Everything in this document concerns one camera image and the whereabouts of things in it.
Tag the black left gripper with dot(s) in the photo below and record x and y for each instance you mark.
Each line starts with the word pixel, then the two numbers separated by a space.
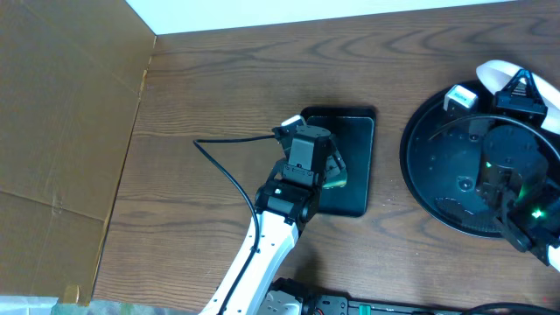
pixel 337 165

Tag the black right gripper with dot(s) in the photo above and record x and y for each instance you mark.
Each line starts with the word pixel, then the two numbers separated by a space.
pixel 519 103

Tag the white plate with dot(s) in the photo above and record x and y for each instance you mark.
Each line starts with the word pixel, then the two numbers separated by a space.
pixel 496 74

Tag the green yellow sponge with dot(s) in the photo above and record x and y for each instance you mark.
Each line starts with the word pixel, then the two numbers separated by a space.
pixel 339 180

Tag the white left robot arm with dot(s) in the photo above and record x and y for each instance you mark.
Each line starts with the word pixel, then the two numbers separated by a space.
pixel 268 241

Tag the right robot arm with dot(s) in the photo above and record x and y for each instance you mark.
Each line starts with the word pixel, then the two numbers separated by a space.
pixel 518 161

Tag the black rectangular tray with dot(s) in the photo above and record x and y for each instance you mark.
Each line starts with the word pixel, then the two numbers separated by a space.
pixel 353 130

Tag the round black tray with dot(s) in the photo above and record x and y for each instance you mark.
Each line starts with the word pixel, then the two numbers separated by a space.
pixel 441 171

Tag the brown cardboard panel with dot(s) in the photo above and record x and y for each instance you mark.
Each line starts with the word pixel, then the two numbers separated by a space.
pixel 72 73

